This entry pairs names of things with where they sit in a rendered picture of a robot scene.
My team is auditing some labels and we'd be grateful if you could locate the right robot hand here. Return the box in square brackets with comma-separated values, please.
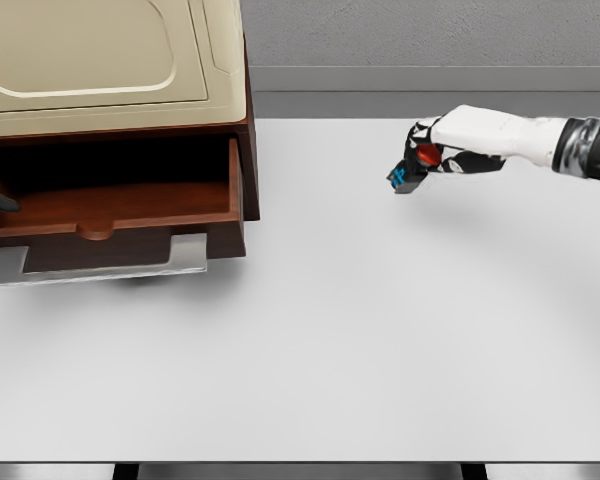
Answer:
[404, 104, 524, 176]

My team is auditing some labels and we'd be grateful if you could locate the brown wooden drawer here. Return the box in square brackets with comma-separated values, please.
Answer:
[0, 137, 247, 275]

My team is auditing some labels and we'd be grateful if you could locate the brown cabinet with cream top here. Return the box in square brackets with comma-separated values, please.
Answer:
[0, 0, 262, 223]

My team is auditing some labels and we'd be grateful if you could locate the silver drawer handle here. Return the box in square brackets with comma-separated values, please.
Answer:
[0, 232, 209, 289]

